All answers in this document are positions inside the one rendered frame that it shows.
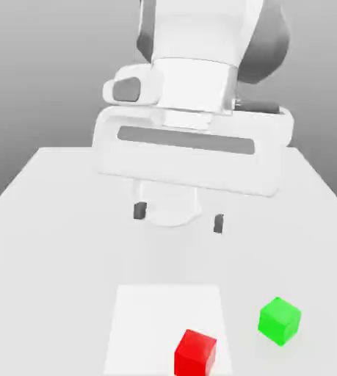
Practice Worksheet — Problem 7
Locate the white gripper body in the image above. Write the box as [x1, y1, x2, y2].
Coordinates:
[92, 104, 295, 198]

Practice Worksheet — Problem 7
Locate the small green cube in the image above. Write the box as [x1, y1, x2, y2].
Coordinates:
[257, 296, 302, 347]

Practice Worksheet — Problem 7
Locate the small red cube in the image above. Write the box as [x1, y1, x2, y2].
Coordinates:
[173, 328, 218, 376]

